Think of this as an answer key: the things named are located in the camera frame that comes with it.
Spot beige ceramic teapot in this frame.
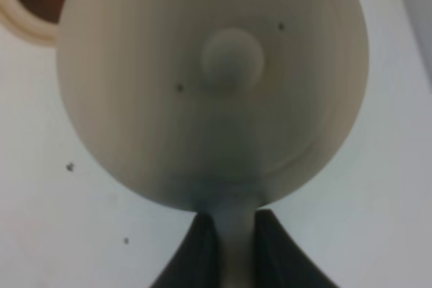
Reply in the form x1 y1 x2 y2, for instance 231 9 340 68
57 0 369 287

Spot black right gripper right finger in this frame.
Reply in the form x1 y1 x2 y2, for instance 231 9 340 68
254 209 337 288

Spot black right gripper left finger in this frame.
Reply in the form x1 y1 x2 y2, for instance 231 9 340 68
152 213 223 288

